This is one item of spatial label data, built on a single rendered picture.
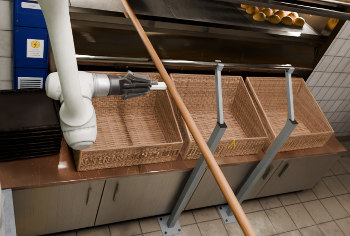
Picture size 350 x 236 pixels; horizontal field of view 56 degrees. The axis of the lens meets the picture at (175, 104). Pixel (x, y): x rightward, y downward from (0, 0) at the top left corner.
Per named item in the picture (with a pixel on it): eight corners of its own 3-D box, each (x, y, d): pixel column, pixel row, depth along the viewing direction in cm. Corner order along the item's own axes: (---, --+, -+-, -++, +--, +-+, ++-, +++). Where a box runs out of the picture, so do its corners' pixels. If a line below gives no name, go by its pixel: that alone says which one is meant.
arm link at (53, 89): (86, 82, 126) (91, 111, 120) (42, 82, 119) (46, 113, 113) (91, 64, 118) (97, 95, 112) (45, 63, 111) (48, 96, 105)
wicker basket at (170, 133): (62, 107, 194) (66, 69, 177) (151, 104, 219) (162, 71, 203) (75, 173, 162) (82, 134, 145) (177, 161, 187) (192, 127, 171)
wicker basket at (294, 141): (229, 105, 246) (245, 75, 229) (285, 103, 272) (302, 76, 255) (264, 154, 214) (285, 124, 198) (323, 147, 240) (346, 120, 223)
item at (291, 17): (217, -16, 263) (220, -23, 260) (263, -8, 284) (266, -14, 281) (255, 22, 222) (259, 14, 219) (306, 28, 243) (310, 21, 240)
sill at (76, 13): (63, 12, 164) (64, 5, 162) (318, 39, 244) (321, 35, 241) (65, 18, 160) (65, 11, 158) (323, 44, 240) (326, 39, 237)
